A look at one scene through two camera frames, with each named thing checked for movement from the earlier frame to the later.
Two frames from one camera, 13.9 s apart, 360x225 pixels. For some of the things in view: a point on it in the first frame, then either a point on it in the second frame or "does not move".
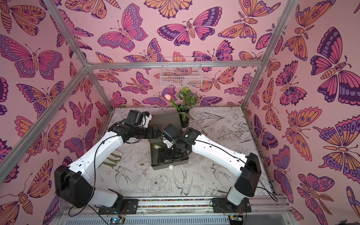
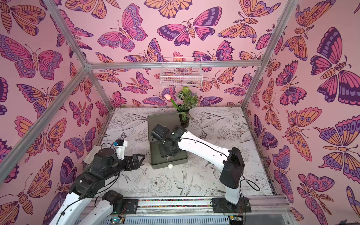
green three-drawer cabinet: [162, 120] does not move
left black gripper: [151, 136] → [136, 164]
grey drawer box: [154, 145] does not move
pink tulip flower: [168, 97] does not move
